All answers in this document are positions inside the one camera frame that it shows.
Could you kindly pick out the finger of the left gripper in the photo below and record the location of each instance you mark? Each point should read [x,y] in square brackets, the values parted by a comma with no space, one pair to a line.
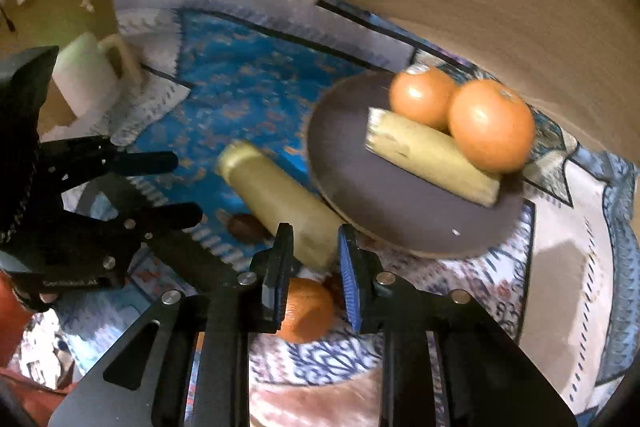
[152,219]
[76,161]

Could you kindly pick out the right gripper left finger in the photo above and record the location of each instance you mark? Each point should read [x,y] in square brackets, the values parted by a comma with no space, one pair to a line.
[273,269]

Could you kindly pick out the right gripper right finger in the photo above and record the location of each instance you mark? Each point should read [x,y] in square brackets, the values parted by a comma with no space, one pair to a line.
[359,269]

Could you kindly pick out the small tangerine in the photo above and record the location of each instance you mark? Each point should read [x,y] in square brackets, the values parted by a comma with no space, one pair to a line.
[309,312]

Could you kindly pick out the long green banana piece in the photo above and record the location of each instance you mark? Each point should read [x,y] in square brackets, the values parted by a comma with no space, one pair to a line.
[274,197]

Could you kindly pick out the short green banana piece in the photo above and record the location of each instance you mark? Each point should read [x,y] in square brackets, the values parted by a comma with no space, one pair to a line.
[429,154]

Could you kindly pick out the medium orange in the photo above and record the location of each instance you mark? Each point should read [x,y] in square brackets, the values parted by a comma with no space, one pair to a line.
[423,94]

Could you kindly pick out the large orange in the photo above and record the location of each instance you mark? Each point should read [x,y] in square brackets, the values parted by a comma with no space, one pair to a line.
[493,127]

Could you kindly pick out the dark round plate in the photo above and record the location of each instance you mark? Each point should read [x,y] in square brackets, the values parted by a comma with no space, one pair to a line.
[390,204]

